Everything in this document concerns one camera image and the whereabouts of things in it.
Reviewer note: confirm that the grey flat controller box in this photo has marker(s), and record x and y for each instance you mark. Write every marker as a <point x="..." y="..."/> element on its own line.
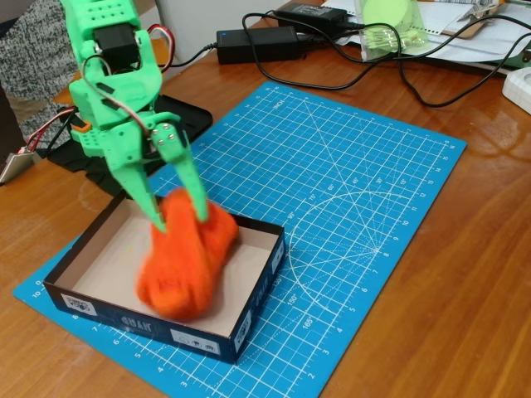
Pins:
<point x="14" y="166"/>

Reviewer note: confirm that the white plastic block holder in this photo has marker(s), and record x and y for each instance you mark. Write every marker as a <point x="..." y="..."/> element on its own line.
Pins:
<point x="516" y="89"/>

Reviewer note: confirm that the grey speckled fabric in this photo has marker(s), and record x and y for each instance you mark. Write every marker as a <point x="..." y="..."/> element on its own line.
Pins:
<point x="25" y="62"/>

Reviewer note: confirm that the orange fluffy towel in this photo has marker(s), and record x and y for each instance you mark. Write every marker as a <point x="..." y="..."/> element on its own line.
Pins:
<point x="182" y="269"/>

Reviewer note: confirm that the blue cutting mat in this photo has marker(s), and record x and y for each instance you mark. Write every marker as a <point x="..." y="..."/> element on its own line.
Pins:
<point x="332" y="215"/>

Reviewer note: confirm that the slim black power adapter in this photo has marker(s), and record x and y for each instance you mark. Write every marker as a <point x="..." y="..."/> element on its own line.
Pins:
<point x="311" y="10"/>

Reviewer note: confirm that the brown clipboard with metal clip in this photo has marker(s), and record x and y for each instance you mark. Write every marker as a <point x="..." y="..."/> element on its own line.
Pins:
<point x="464" y="27"/>

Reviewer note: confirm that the pale green device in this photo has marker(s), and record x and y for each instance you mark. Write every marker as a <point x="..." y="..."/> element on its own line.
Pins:
<point x="522" y="56"/>

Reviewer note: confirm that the black base pad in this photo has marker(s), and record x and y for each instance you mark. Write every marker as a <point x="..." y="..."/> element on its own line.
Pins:
<point x="186" y="114"/>

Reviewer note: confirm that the large black power adapter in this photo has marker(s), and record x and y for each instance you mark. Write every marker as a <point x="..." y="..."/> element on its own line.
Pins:
<point x="257" y="43"/>

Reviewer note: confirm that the green gripper with black servo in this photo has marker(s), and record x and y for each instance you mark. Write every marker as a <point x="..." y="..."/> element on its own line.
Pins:
<point x="121" y="140"/>

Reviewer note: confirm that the green transparent plastic object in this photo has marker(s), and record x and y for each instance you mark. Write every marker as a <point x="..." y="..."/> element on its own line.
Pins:
<point x="390" y="29"/>

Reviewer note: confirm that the white paper sheets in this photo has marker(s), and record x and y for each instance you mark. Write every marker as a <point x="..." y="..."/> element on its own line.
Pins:
<point x="473" y="49"/>

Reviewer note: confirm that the black cardboard box tray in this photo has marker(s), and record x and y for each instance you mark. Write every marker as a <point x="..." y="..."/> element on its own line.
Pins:
<point x="124" y="319"/>

